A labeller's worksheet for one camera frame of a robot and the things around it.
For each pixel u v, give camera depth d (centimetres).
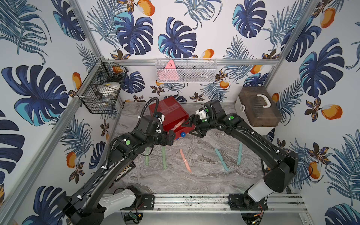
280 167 41
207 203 76
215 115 57
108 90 80
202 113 71
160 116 61
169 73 88
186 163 88
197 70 101
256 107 98
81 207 37
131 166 86
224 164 88
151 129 50
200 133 67
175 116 82
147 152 92
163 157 90
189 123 65
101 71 95
